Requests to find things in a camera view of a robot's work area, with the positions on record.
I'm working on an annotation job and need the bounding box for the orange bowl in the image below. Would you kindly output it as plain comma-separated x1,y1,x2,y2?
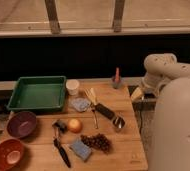
0,139,25,171

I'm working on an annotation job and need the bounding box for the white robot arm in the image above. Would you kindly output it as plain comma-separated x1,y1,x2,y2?
131,53,190,171

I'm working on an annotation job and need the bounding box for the yellow onion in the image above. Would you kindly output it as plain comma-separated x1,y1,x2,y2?
68,119,82,133

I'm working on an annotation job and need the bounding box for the green plastic tray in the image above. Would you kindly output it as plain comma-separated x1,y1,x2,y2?
7,76,66,111

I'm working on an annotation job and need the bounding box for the wooden-bristle brush black handle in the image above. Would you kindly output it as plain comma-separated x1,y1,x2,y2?
85,88,115,120

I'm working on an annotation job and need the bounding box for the white paper cup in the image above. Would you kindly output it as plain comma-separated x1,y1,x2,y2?
66,79,80,95

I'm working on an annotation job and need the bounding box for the grey cup with orange tool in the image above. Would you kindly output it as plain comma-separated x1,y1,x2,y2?
112,68,122,89

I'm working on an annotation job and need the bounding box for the purple bowl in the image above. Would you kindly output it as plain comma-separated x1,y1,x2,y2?
7,111,37,139

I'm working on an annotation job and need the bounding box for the black-handled knife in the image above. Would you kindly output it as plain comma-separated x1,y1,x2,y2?
53,138,71,168

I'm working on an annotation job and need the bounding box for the dark grape bunch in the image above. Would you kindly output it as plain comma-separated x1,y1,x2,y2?
80,134,111,153

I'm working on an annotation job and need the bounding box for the crumpled blue-white cloth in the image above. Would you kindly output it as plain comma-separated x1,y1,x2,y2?
70,98,91,112

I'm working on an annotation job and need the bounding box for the blue sponge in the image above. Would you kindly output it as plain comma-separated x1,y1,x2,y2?
70,139,92,162

